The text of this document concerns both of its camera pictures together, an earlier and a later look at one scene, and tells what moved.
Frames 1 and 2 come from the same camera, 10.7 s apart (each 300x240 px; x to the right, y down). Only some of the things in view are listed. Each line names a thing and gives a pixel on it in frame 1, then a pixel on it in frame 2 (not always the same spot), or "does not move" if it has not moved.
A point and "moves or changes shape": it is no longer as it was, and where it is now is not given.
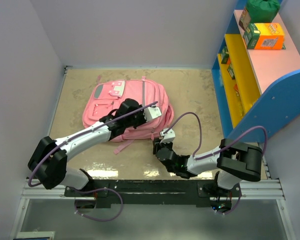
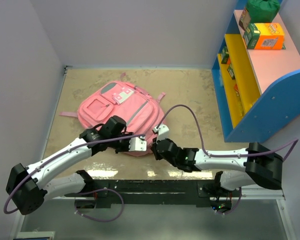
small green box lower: [231, 72] does not move
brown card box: [245, 19] does not move
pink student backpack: [104, 95] moves or changes shape
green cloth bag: [263, 11] does not move
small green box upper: [225, 55] does not move
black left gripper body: [138, 119] → [120, 145]
